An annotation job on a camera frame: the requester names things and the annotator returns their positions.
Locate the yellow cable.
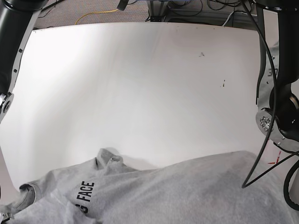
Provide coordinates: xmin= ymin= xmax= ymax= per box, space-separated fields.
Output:
xmin=75 ymin=8 xmax=119 ymax=25

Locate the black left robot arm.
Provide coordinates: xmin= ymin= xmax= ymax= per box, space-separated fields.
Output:
xmin=256 ymin=0 xmax=299 ymax=151

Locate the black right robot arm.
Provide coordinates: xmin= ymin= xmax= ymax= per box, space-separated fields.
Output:
xmin=0 ymin=0 xmax=47 ymax=120

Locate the grey T-shirt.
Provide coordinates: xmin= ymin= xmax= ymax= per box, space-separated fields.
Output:
xmin=0 ymin=149 xmax=299 ymax=224

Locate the red tape rectangle marking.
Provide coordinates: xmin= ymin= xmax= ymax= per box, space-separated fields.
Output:
xmin=268 ymin=150 xmax=281 ymax=165

